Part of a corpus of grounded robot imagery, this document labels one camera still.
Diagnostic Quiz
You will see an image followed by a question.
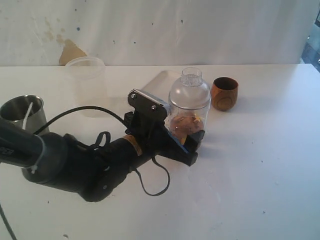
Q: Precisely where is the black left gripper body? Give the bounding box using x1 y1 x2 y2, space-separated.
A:
123 109 175 163

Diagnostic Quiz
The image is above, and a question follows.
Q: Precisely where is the clear plastic tumbler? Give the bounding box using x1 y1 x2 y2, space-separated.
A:
167 100 210 145

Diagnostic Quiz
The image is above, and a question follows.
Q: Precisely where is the clear dome lid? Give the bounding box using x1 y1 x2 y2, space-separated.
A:
168 67 211 110

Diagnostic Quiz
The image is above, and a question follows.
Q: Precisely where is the brown wooden cup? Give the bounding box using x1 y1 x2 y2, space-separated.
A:
211 76 239 112

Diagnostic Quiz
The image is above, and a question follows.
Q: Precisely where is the stainless steel cup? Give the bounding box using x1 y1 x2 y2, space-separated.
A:
0 94 48 180

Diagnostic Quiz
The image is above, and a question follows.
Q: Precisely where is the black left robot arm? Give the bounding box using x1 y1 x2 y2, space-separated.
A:
0 111 205 202

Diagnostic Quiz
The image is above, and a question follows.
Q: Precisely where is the white rectangular tray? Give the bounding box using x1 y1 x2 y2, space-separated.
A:
142 70 181 102

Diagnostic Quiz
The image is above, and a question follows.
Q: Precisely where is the translucent plastic container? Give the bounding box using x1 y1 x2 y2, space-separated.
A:
65 56 109 108

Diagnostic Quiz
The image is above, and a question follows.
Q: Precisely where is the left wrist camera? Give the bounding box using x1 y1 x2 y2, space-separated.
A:
127 89 170 126

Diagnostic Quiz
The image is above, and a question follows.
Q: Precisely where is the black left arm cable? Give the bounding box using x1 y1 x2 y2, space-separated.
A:
0 106 171 240

